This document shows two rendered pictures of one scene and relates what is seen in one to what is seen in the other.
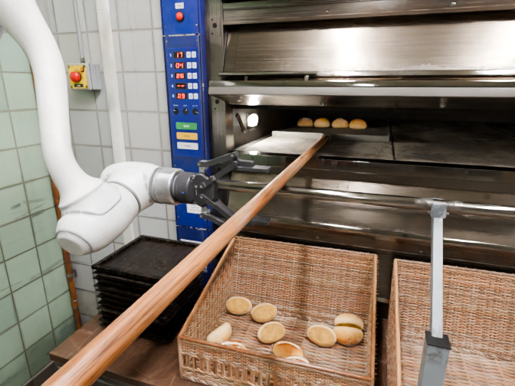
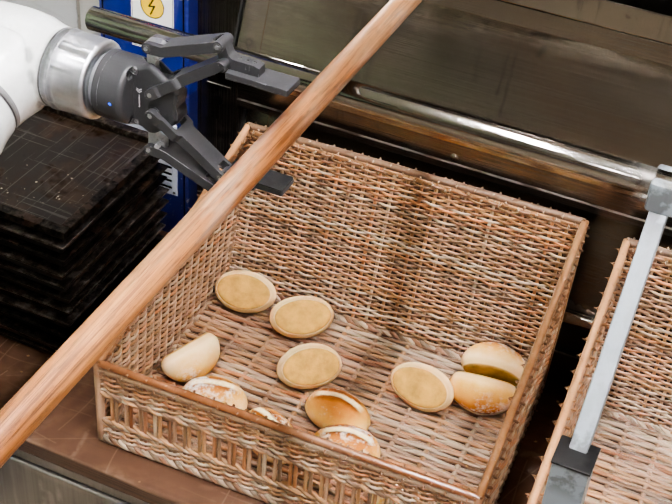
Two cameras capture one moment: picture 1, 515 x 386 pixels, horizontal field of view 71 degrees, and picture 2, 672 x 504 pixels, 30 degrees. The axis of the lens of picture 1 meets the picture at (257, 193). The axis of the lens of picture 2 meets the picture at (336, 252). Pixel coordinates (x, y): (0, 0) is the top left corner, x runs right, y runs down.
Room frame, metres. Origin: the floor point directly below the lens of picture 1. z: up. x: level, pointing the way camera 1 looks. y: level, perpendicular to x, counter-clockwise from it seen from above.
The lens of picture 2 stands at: (-0.33, -0.12, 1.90)
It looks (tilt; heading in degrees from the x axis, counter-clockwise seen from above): 38 degrees down; 2
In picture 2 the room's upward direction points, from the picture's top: 5 degrees clockwise
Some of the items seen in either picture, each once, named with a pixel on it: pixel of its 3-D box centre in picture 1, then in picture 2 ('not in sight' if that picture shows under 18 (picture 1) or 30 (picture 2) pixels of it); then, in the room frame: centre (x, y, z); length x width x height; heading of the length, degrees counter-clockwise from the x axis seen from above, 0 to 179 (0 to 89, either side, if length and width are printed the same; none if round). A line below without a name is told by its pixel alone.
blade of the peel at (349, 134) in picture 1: (332, 131); not in sight; (1.88, -0.39, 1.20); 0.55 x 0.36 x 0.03; 71
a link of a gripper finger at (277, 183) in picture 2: (254, 220); (258, 177); (0.76, 0.01, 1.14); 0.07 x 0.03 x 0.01; 71
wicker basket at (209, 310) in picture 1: (287, 310); (346, 327); (1.02, -0.10, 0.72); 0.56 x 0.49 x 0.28; 73
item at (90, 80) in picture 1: (84, 76); not in sight; (1.53, 0.70, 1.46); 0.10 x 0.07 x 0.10; 71
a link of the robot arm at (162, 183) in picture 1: (171, 186); (85, 75); (0.83, 0.21, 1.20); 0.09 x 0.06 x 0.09; 161
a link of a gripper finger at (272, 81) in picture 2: (254, 168); (262, 78); (0.76, 0.01, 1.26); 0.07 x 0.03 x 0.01; 71
